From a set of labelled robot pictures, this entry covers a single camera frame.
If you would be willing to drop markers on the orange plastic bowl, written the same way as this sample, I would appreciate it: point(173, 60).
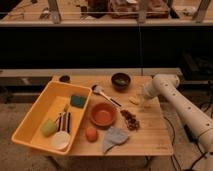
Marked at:
point(103, 114)

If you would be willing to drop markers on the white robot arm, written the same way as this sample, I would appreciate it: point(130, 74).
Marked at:
point(199, 123)

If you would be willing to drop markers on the black chopsticks bundle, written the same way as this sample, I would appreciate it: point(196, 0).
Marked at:
point(64, 122)

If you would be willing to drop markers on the yellow banana piece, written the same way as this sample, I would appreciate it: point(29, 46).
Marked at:
point(134, 100)

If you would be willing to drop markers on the dish brush with black handle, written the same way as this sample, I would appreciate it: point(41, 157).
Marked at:
point(97, 89)

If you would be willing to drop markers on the dark bowl with green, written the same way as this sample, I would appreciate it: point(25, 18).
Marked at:
point(120, 81)

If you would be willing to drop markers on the orange ball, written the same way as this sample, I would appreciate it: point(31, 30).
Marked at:
point(91, 134)

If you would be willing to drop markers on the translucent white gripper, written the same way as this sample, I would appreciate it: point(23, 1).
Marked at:
point(145, 100)

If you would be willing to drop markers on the yellow plastic tub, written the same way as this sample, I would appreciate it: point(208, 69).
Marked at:
point(51, 102)

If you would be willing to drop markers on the small dark cup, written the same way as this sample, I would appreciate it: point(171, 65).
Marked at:
point(65, 79)

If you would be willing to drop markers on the grey cloth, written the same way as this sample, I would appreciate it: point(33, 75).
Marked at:
point(114, 136)

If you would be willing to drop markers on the brown dried food pile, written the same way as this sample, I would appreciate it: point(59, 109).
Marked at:
point(131, 122)

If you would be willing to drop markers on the green plastic cup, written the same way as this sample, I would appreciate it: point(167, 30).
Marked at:
point(48, 128)

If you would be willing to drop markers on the teal sponge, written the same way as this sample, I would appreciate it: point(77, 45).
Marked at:
point(78, 101)

